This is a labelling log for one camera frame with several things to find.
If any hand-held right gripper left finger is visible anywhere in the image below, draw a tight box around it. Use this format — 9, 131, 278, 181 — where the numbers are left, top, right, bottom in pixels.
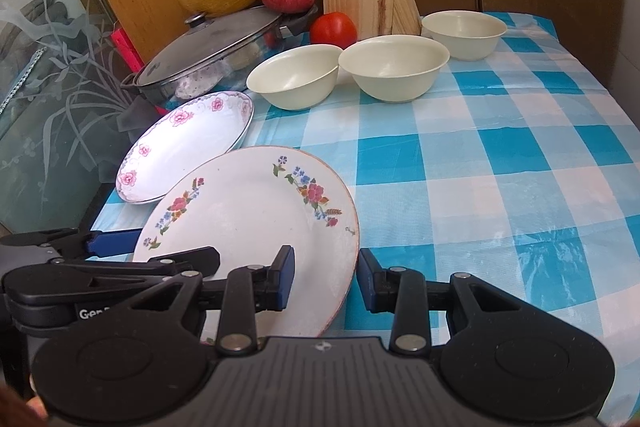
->
119, 245, 297, 354

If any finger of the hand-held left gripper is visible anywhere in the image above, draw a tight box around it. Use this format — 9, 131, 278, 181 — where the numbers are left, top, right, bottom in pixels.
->
0, 228, 144, 260
2, 246, 221, 307

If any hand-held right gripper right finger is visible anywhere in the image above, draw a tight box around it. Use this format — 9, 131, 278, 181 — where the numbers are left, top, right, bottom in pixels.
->
358, 248, 526, 354

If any large floral white plate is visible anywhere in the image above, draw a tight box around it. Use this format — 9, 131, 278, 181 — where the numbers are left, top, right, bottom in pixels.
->
133, 146, 361, 348

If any cream bowl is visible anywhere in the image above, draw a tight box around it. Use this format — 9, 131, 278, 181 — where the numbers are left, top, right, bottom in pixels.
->
246, 44, 342, 111
338, 35, 451, 104
421, 10, 508, 62

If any pink rose rimmed plate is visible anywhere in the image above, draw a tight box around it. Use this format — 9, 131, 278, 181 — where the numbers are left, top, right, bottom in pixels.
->
116, 91, 255, 206

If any etched frosted glass panel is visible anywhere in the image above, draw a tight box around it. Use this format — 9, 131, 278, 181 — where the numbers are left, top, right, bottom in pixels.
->
0, 0, 131, 238

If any blue white checked tablecloth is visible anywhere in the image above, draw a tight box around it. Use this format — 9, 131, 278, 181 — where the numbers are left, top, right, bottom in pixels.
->
90, 11, 640, 427

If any steel cooking pot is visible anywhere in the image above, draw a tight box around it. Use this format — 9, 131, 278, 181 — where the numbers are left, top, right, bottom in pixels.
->
120, 4, 319, 110

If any red plastic object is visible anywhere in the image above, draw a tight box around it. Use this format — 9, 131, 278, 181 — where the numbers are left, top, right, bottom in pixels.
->
111, 27, 146, 72

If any glass pot lid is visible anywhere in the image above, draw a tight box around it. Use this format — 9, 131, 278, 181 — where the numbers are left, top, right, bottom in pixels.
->
134, 5, 288, 88

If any red tomato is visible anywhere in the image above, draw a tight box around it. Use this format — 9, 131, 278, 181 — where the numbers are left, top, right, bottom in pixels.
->
309, 12, 358, 49

